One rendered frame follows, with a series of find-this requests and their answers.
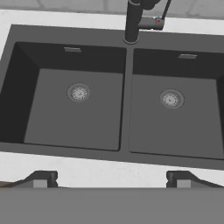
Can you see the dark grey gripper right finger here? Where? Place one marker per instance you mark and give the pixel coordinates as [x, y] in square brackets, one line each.
[180, 178]

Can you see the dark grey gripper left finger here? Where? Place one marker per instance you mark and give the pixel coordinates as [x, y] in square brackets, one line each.
[43, 178]

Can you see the dark grey double sink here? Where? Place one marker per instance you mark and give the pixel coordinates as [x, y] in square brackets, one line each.
[116, 110]

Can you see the black sink faucet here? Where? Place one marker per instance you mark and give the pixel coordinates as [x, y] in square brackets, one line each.
[134, 20]

